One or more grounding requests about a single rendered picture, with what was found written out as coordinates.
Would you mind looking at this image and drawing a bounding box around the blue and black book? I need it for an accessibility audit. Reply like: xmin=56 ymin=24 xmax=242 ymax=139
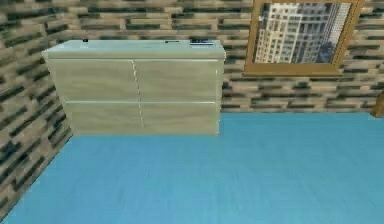
xmin=189 ymin=38 xmax=215 ymax=46

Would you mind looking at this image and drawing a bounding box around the pale wooden chest of drawers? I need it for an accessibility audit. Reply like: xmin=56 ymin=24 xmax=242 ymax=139
xmin=41 ymin=39 xmax=227 ymax=137

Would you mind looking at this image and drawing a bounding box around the brown wooden furniture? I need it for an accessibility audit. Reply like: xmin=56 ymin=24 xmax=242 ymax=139
xmin=369 ymin=91 xmax=384 ymax=118

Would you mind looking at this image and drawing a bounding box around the wooden framed window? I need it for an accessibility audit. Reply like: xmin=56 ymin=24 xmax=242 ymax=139
xmin=242 ymin=0 xmax=366 ymax=78

